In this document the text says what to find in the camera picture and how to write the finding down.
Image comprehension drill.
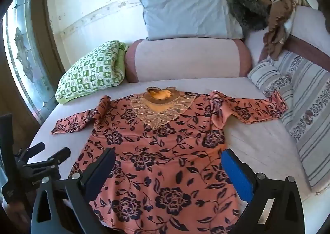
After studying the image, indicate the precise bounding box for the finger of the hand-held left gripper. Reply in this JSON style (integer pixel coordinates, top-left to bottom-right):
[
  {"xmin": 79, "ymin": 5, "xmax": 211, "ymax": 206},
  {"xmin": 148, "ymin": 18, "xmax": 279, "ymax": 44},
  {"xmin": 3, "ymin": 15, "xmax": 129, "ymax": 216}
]
[
  {"xmin": 36, "ymin": 147, "xmax": 71, "ymax": 170},
  {"xmin": 18, "ymin": 142, "xmax": 46, "ymax": 159}
]

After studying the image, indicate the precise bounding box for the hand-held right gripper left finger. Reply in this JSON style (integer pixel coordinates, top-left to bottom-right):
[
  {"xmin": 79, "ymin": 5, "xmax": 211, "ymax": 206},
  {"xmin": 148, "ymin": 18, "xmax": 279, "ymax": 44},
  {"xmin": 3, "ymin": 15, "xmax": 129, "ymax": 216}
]
[{"xmin": 30, "ymin": 147, "xmax": 116, "ymax": 234}]

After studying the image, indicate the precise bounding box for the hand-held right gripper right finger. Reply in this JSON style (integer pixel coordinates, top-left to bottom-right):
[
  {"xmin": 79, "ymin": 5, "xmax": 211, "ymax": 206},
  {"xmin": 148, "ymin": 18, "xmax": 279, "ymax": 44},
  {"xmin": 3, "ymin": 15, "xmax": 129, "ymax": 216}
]
[{"xmin": 221, "ymin": 148, "xmax": 306, "ymax": 234}]

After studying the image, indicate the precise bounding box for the orange floral blouse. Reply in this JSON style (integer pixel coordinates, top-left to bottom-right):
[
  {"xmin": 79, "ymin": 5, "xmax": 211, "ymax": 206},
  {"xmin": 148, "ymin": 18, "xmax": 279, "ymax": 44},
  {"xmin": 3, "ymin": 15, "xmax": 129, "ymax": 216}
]
[{"xmin": 51, "ymin": 87, "xmax": 288, "ymax": 234}]

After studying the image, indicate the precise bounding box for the bed with pale pink sheet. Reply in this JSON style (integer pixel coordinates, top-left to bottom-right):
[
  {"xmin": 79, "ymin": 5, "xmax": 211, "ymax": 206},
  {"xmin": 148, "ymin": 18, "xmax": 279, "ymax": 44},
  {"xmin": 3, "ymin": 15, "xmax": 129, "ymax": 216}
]
[{"xmin": 26, "ymin": 77, "xmax": 312, "ymax": 234}]

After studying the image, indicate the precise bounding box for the green checkered pillow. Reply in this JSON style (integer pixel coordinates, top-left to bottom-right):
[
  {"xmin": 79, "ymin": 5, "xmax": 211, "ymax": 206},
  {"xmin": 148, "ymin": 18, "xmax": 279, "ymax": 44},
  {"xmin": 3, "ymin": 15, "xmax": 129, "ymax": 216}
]
[{"xmin": 55, "ymin": 40, "xmax": 128, "ymax": 105}]

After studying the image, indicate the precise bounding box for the stained glass window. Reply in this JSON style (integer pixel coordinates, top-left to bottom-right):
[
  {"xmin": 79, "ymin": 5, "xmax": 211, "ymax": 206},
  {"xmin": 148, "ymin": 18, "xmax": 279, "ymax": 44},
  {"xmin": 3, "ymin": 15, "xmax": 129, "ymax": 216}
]
[{"xmin": 2, "ymin": 0, "xmax": 58, "ymax": 123}]

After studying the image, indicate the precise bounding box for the grey striped floral blanket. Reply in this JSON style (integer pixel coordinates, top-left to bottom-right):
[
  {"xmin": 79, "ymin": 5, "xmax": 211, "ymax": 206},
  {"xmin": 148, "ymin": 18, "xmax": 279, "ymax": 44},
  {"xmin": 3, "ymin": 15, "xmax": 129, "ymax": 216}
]
[{"xmin": 247, "ymin": 51, "xmax": 330, "ymax": 193}]

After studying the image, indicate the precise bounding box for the pink bolster pillow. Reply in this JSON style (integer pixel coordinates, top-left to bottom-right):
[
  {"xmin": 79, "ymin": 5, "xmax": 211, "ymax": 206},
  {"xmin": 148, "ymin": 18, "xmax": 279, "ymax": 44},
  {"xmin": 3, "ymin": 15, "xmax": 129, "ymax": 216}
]
[{"xmin": 124, "ymin": 39, "xmax": 253, "ymax": 83}]

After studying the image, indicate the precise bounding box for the white pillow with maroon band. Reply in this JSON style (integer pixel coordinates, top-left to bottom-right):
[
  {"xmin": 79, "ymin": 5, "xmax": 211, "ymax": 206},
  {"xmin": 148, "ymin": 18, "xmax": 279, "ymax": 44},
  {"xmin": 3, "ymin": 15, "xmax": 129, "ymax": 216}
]
[{"xmin": 244, "ymin": 6, "xmax": 330, "ymax": 69}]

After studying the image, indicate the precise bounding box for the dark furry animal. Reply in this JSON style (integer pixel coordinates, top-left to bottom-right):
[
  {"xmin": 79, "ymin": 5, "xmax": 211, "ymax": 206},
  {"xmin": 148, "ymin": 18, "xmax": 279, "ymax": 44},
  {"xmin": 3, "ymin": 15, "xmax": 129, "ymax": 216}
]
[{"xmin": 225, "ymin": 0, "xmax": 274, "ymax": 32}]

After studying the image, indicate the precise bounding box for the brown crumpled cloth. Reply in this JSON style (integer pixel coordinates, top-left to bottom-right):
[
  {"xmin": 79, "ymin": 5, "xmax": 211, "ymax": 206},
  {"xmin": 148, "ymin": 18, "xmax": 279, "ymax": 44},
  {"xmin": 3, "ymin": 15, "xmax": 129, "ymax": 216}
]
[{"xmin": 259, "ymin": 0, "xmax": 312, "ymax": 61}]

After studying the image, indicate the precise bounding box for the blue-grey pillow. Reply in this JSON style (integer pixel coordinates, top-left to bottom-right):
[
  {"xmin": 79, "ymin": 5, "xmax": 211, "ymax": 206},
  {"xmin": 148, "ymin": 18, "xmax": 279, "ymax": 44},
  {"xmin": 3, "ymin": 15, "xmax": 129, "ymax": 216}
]
[{"xmin": 139, "ymin": 0, "xmax": 244, "ymax": 41}]

